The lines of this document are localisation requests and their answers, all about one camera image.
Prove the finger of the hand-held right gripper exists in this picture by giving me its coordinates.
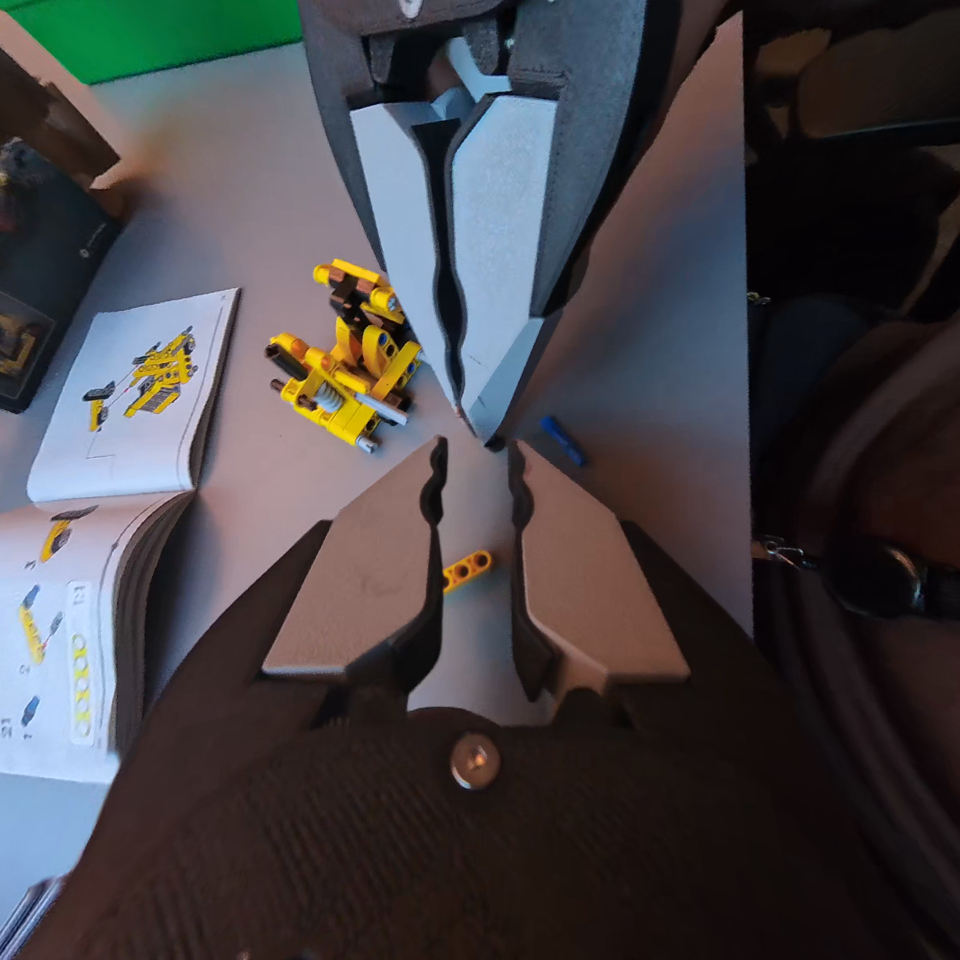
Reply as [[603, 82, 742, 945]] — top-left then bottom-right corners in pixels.
[[444, 93, 562, 444], [348, 101, 470, 417]]

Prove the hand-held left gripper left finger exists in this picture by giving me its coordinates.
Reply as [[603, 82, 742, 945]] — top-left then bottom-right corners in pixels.
[[261, 436, 449, 714]]

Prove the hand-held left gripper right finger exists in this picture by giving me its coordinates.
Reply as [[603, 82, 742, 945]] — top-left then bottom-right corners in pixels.
[[507, 440, 691, 702]]

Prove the yellow lego beam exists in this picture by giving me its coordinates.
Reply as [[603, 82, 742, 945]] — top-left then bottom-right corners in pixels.
[[442, 549, 494, 595]]

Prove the blue lego pin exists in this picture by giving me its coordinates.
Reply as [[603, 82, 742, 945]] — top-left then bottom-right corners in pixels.
[[540, 416, 586, 468]]

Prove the yellow lego vehicle model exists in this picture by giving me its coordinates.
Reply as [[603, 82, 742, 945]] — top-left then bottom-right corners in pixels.
[[264, 258, 425, 455]]

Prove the lego instruction booklet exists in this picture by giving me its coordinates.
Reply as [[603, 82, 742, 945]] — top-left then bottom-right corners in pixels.
[[0, 287, 243, 785]]

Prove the black lego box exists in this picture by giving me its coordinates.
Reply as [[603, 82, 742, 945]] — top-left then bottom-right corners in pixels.
[[0, 45, 127, 415]]

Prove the green plastic bin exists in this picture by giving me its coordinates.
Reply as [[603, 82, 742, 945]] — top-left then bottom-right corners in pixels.
[[0, 0, 305, 86]]

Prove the badge lanyard with reel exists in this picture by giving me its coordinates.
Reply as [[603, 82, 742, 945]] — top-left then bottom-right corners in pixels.
[[753, 534, 960, 620]]

